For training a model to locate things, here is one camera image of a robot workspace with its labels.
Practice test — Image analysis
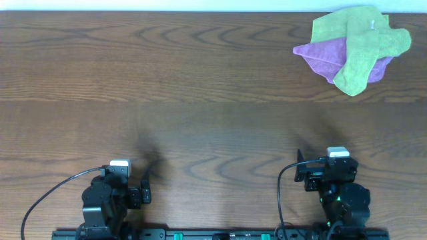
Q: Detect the light green microfiber cloth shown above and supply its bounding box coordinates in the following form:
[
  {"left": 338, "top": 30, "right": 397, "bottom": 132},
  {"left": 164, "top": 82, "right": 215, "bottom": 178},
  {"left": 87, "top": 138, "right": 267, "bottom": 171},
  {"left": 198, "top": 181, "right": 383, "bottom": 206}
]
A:
[{"left": 334, "top": 17, "right": 412, "bottom": 97}]

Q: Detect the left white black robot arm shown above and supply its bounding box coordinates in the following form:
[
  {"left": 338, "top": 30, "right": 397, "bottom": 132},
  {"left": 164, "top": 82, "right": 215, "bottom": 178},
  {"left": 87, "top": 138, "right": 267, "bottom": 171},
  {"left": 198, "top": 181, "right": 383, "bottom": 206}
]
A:
[{"left": 74, "top": 173, "right": 151, "bottom": 240}]

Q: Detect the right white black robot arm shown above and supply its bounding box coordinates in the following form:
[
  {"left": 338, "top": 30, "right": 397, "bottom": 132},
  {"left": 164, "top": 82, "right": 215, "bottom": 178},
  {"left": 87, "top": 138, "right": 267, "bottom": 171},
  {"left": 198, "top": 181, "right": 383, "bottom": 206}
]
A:
[{"left": 294, "top": 147, "right": 370, "bottom": 239}]

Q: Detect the purple microfiber cloth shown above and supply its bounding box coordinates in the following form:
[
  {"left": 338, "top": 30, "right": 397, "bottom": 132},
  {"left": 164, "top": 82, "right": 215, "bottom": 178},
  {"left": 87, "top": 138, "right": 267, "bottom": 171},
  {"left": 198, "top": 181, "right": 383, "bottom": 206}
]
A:
[{"left": 293, "top": 37, "right": 392, "bottom": 83}]

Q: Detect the olive green cloth underneath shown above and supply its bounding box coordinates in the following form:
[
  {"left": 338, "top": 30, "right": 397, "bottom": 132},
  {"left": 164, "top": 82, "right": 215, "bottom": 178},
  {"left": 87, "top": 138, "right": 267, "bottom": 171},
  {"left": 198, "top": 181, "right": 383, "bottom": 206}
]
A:
[{"left": 311, "top": 5, "right": 389, "bottom": 43}]

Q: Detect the right black cable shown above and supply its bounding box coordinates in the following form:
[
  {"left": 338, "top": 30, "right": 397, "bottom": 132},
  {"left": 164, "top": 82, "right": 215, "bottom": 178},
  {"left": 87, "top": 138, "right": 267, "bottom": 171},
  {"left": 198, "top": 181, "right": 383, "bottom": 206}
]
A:
[{"left": 276, "top": 158, "right": 328, "bottom": 234}]

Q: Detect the black cable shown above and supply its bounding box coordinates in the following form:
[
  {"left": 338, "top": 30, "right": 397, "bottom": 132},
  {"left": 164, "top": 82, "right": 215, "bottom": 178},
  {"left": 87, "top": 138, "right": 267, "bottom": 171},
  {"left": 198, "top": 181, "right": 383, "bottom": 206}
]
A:
[
  {"left": 20, "top": 167, "right": 107, "bottom": 240},
  {"left": 276, "top": 158, "right": 328, "bottom": 234}
]

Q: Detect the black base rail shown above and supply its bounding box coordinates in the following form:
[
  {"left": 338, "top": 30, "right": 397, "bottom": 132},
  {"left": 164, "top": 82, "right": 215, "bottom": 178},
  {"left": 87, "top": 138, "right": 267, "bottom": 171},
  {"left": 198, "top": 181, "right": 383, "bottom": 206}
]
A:
[{"left": 51, "top": 228, "right": 390, "bottom": 240}]

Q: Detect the left black cable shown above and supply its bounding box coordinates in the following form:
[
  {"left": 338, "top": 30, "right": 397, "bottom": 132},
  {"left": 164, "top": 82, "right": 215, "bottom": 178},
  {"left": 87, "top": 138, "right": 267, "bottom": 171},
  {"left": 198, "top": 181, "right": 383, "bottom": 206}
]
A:
[{"left": 20, "top": 167, "right": 107, "bottom": 240}]

